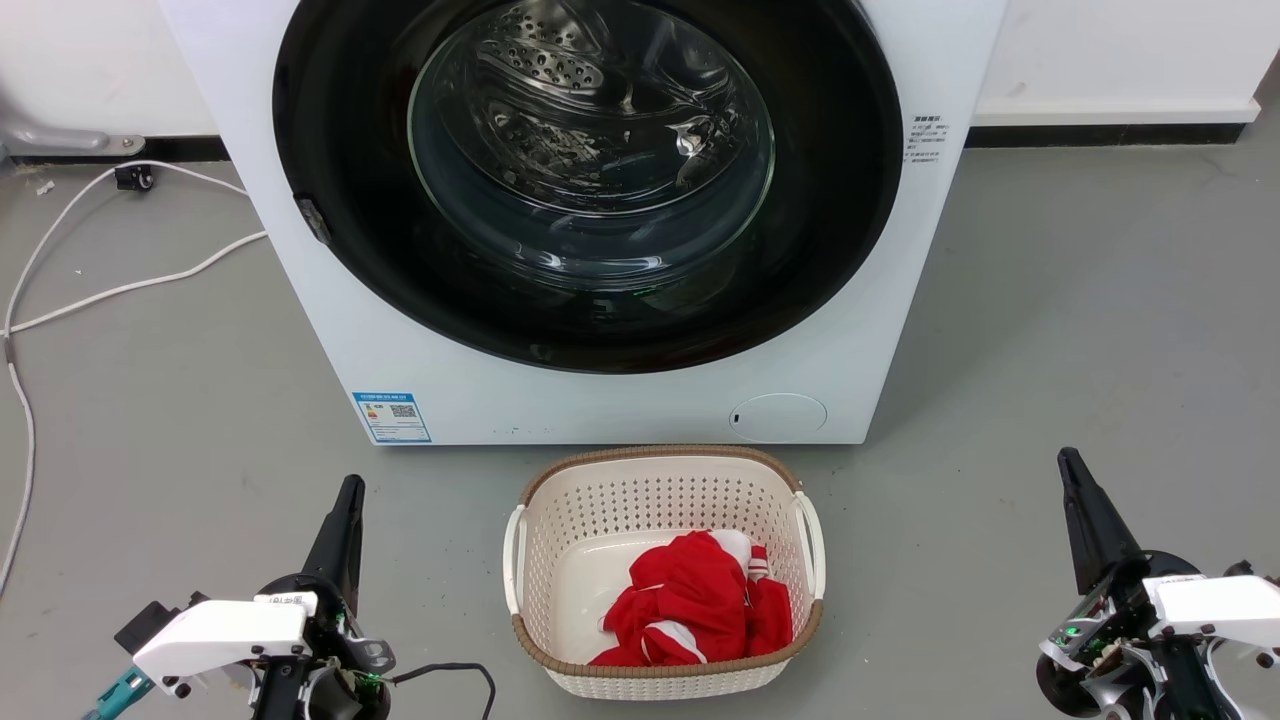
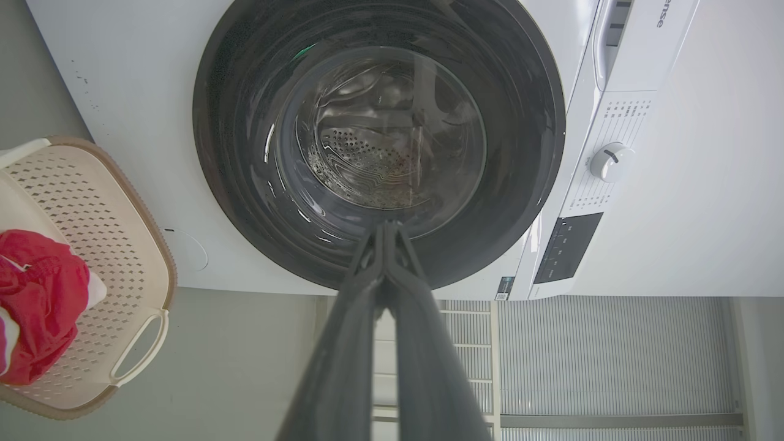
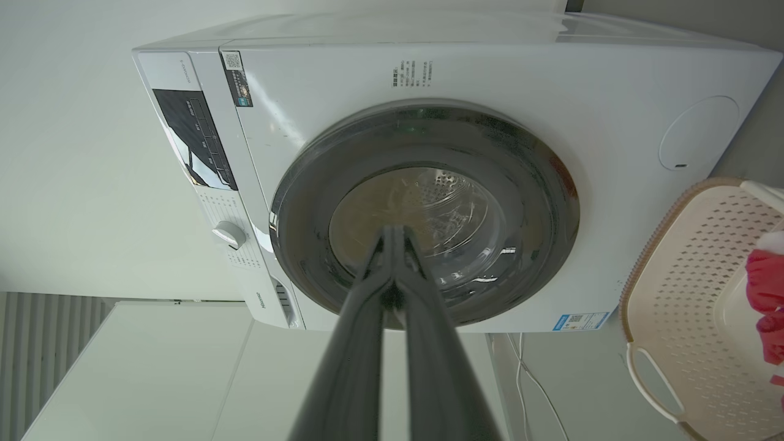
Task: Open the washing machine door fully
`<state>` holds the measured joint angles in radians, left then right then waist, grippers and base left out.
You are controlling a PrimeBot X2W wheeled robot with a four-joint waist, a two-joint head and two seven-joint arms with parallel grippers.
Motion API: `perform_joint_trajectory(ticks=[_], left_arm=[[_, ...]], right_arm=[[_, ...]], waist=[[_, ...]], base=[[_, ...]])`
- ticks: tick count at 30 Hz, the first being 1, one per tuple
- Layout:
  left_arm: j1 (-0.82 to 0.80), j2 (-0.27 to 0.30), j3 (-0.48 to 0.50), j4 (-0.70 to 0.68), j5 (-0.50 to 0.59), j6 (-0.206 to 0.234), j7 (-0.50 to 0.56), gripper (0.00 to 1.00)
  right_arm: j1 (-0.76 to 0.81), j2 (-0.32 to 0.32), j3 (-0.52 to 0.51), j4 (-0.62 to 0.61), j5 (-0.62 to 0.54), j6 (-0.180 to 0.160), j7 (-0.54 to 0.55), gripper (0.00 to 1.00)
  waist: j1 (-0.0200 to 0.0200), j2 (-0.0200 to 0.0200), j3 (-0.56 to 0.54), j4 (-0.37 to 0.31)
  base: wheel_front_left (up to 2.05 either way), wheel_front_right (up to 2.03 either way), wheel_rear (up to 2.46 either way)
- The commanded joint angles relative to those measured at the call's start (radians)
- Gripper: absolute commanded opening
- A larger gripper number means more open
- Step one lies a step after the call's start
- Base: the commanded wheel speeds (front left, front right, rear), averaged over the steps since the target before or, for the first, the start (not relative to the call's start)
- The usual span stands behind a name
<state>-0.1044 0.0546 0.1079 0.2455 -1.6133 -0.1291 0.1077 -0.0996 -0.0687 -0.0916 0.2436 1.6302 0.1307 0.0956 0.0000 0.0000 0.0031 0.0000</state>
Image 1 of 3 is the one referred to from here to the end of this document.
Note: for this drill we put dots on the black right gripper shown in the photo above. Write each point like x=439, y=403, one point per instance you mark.
x=1115, y=640

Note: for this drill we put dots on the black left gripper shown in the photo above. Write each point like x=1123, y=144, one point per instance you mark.
x=345, y=655

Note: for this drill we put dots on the white front-load washing machine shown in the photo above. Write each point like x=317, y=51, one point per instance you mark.
x=600, y=405

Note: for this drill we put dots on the black round glass washer door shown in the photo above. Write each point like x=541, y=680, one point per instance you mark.
x=340, y=120

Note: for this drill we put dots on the blue energy label sticker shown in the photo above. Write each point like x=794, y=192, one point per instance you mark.
x=392, y=417

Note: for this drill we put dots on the cream perforated laundry basket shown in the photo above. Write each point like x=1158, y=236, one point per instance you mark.
x=590, y=560

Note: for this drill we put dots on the round white filter cover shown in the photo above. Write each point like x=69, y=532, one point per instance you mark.
x=778, y=417

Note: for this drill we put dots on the red and white garment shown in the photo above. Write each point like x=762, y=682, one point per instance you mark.
x=690, y=600

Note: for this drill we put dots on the black baseboard strip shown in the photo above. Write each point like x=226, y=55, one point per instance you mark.
x=1100, y=135

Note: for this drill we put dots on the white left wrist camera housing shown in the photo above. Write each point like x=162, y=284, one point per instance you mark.
x=225, y=635

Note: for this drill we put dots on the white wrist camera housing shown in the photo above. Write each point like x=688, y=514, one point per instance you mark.
x=1215, y=608
x=225, y=635

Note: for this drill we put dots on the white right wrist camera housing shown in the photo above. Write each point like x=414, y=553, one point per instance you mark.
x=1215, y=608

